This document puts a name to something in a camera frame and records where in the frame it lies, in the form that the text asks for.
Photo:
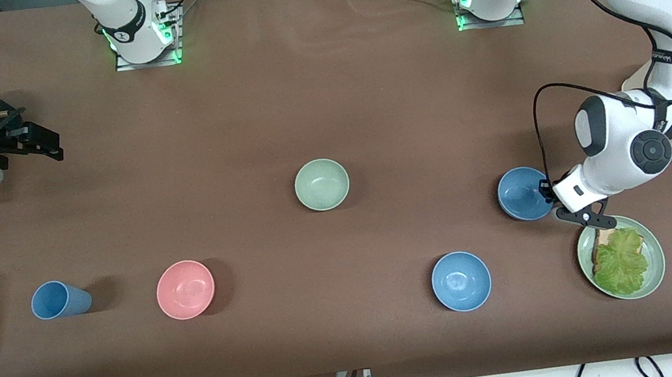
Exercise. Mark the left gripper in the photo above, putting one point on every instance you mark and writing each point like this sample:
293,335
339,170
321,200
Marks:
546,190

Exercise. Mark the blue bowl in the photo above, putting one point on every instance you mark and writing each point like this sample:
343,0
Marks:
521,194
461,281

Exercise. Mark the light green bowl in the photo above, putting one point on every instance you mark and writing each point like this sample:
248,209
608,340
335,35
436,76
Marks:
321,184

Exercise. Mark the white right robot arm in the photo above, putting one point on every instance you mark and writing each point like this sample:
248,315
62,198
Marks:
122,21

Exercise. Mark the pink bowl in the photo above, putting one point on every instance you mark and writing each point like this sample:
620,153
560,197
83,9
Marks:
185,289

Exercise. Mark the bread slice under lettuce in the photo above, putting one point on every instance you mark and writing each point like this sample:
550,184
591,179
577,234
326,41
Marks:
603,238

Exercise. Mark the green lettuce leaf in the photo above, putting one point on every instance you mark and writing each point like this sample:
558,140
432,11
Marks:
623,263

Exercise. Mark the light green plate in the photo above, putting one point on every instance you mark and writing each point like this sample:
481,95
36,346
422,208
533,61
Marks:
655,262

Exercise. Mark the blue plastic cup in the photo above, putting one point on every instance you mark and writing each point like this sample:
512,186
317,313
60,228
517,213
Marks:
59,300

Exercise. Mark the brown tablecloth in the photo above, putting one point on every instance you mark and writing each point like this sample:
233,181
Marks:
323,98

